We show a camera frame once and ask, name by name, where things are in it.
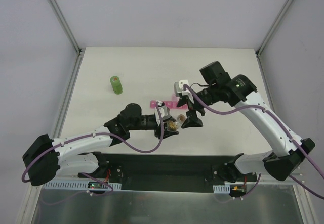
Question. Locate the right aluminium frame post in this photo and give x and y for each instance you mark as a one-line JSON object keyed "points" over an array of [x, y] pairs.
{"points": [[274, 27]]}

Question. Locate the white cable duct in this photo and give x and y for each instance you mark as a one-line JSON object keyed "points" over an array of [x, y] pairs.
{"points": [[81, 185], [221, 189]]}

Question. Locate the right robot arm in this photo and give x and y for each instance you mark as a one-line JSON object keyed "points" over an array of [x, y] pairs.
{"points": [[288, 150]]}

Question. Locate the left aluminium frame post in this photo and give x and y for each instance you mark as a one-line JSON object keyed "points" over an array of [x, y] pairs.
{"points": [[66, 28]]}

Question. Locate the brown bottle cap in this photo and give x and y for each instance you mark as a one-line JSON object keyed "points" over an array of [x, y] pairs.
{"points": [[181, 118]]}

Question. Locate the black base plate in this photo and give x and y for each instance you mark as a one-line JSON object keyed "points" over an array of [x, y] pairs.
{"points": [[170, 173]]}

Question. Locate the aluminium frame post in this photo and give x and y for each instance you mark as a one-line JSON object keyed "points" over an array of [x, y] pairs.
{"points": [[274, 27], [66, 28]]}

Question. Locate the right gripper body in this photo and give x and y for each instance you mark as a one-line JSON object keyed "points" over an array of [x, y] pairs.
{"points": [[191, 102]]}

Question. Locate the clear pill bottle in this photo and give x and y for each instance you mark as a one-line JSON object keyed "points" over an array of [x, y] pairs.
{"points": [[173, 125]]}

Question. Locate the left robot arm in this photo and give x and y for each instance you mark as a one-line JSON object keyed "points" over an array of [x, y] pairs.
{"points": [[48, 158]]}

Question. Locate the right white cable duct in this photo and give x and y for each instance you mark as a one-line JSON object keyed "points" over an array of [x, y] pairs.
{"points": [[221, 189]]}

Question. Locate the pink weekly pill organizer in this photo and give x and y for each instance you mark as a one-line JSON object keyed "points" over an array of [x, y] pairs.
{"points": [[171, 103]]}

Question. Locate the left white cable duct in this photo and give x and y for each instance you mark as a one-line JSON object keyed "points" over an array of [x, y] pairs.
{"points": [[81, 185]]}

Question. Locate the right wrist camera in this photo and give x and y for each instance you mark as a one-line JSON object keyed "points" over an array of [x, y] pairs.
{"points": [[179, 89]]}

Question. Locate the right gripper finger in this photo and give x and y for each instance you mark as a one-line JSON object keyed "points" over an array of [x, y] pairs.
{"points": [[182, 101], [191, 120]]}

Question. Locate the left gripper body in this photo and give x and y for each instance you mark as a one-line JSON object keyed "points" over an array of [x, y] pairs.
{"points": [[159, 124]]}

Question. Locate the green cylindrical bottle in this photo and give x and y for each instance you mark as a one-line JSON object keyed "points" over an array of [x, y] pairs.
{"points": [[116, 85]]}

